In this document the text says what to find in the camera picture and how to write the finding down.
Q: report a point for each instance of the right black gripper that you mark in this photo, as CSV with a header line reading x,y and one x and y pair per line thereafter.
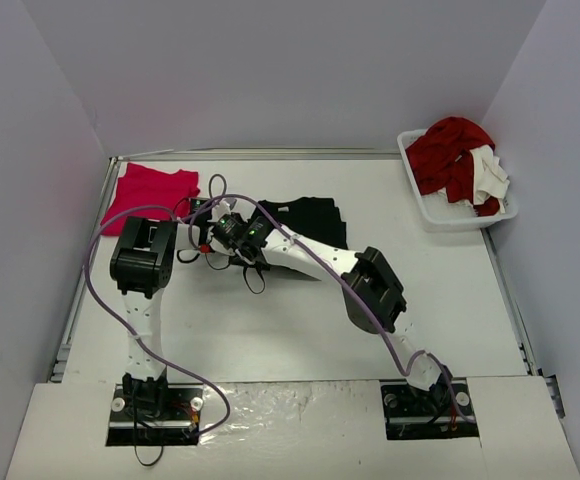
x,y
218,232

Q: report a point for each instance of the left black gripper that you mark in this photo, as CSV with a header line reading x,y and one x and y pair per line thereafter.
x,y
200,211

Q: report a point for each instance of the black t shirt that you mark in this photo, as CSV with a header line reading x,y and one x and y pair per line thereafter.
x,y
318,223

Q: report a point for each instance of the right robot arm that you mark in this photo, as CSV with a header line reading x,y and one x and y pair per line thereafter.
x,y
373,294

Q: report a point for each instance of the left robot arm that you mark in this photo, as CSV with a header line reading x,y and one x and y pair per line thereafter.
x,y
142,266

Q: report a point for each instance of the folded pink t shirt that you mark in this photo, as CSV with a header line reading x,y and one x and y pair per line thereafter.
x,y
144,186

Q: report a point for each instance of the white plastic basket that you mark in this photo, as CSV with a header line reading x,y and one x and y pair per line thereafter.
x,y
437,213

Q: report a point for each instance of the red t shirt in basket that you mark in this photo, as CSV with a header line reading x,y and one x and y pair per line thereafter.
x,y
441,161

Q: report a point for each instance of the white t shirt in basket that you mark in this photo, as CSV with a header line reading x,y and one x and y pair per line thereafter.
x,y
490,180

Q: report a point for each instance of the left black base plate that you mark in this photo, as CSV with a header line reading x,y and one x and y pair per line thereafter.
x,y
176,423

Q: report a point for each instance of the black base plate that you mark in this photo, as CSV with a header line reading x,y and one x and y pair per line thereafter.
x,y
411,414
176,423

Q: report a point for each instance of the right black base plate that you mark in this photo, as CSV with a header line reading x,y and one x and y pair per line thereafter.
x,y
411,414

